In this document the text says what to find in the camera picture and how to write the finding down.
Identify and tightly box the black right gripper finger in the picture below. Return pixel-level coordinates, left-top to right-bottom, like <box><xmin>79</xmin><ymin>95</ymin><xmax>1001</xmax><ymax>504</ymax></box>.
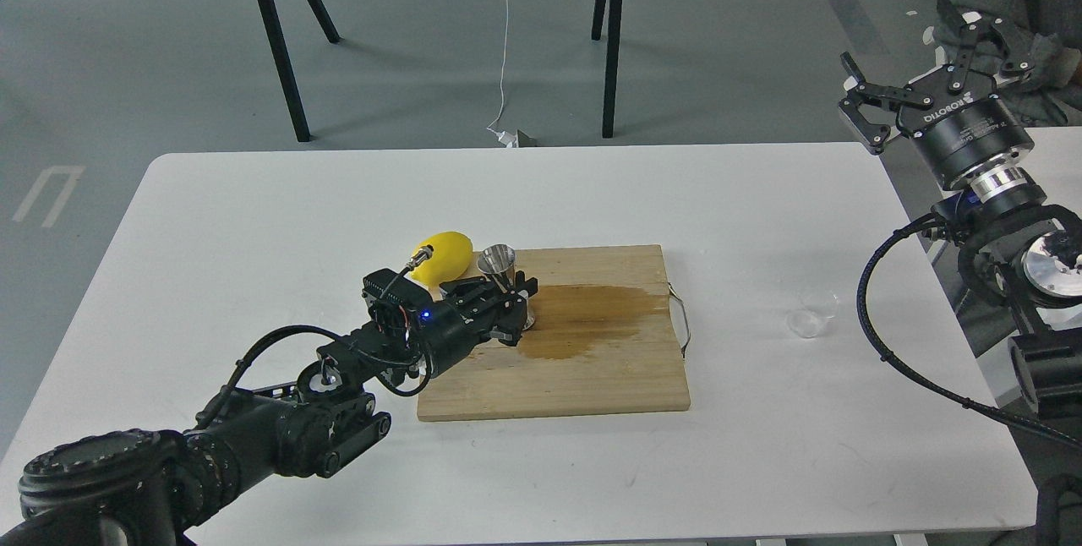
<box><xmin>937</xmin><ymin>0</ymin><xmax>1033</xmax><ymax>96</ymax></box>
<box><xmin>839</xmin><ymin>52</ymin><xmax>918</xmax><ymax>156</ymax></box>

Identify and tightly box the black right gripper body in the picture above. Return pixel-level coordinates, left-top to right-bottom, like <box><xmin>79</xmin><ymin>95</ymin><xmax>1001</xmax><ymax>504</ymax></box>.
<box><xmin>898</xmin><ymin>93</ymin><xmax>1035</xmax><ymax>191</ymax></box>

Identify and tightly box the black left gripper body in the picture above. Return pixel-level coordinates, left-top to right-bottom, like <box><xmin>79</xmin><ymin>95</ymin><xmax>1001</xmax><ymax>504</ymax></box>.
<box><xmin>418</xmin><ymin>284</ymin><xmax>505</xmax><ymax>378</ymax></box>

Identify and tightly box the steel double jigger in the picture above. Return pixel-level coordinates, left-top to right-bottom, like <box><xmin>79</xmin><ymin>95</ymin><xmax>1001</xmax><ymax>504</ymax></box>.
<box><xmin>476</xmin><ymin>244</ymin><xmax>536</xmax><ymax>330</ymax></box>

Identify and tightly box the clear plastic measuring cup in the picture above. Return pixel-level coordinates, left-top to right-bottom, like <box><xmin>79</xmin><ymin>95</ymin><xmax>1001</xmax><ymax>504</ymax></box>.
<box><xmin>786</xmin><ymin>289</ymin><xmax>841</xmax><ymax>341</ymax></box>

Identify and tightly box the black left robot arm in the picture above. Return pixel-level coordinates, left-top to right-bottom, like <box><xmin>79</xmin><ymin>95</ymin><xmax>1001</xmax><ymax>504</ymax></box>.
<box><xmin>3</xmin><ymin>247</ymin><xmax>538</xmax><ymax>545</ymax></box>

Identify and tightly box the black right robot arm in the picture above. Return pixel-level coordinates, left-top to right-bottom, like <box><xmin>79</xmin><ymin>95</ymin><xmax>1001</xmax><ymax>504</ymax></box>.
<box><xmin>839</xmin><ymin>0</ymin><xmax>1081</xmax><ymax>452</ymax></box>

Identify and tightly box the yellow lemon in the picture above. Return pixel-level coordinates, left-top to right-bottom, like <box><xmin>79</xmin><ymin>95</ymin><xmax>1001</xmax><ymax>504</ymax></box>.
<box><xmin>409</xmin><ymin>231</ymin><xmax>474</xmax><ymax>287</ymax></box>

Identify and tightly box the seated person in grey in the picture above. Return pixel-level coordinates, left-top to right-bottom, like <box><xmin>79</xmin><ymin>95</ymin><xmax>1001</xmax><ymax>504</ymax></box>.
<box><xmin>950</xmin><ymin>0</ymin><xmax>1081</xmax><ymax>126</ymax></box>

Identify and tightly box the wooden cutting board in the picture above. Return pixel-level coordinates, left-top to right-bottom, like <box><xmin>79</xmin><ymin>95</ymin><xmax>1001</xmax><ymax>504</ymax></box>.
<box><xmin>417</xmin><ymin>244</ymin><xmax>691</xmax><ymax>423</ymax></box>

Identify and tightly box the white side table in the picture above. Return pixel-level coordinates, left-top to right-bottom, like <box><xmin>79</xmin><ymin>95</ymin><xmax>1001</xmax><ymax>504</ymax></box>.
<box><xmin>1020</xmin><ymin>126</ymin><xmax>1081</xmax><ymax>216</ymax></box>

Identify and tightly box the white hanging cable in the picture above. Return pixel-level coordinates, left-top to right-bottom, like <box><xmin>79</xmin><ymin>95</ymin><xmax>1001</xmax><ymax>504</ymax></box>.
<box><xmin>485</xmin><ymin>0</ymin><xmax>518</xmax><ymax>147</ymax></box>

